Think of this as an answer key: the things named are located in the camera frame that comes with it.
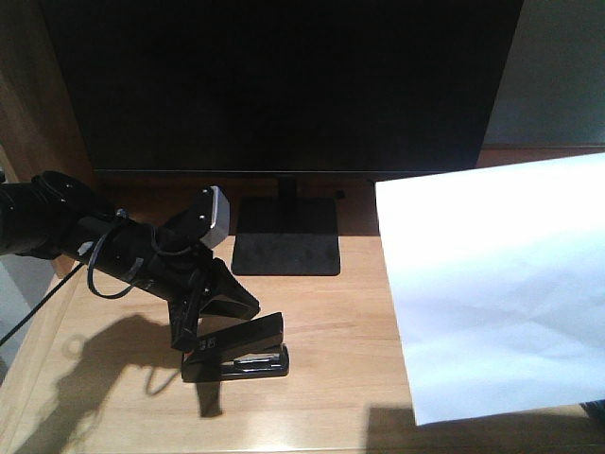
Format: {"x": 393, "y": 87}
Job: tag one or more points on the wooden desk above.
{"x": 103, "y": 378}

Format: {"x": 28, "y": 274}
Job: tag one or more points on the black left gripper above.
{"x": 173, "y": 265}

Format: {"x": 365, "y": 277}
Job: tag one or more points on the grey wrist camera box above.
{"x": 207, "y": 220}

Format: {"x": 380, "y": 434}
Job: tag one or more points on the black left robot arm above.
{"x": 55, "y": 214}

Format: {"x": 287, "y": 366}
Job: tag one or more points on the black stapler with orange tab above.
{"x": 248, "y": 350}

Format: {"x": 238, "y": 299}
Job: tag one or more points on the white paper sheet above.
{"x": 497, "y": 281}

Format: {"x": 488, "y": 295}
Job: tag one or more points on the black monitor with stand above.
{"x": 282, "y": 90}

